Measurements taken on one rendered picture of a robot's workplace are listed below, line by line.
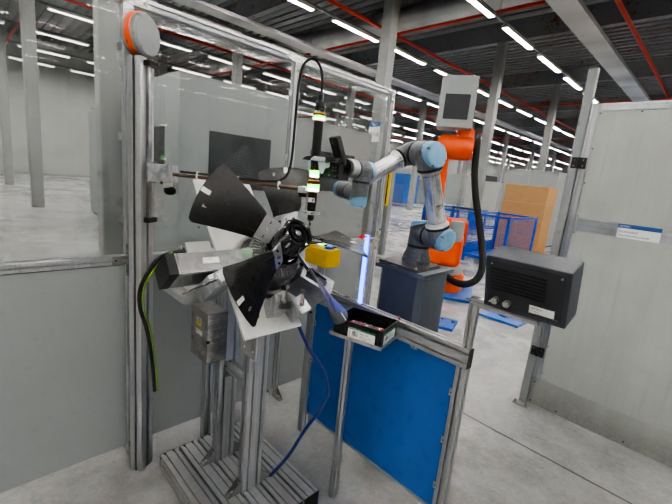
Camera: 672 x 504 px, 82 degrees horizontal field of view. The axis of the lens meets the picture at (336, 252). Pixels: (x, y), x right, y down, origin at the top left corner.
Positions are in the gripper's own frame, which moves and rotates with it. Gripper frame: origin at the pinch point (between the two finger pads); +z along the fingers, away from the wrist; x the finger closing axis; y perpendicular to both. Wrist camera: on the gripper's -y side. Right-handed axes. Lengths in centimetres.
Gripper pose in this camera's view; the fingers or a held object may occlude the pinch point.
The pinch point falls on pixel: (309, 157)
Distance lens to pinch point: 145.0
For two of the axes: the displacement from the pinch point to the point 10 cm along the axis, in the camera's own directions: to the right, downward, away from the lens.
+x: -7.0, -2.1, 6.9
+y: -1.1, 9.8, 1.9
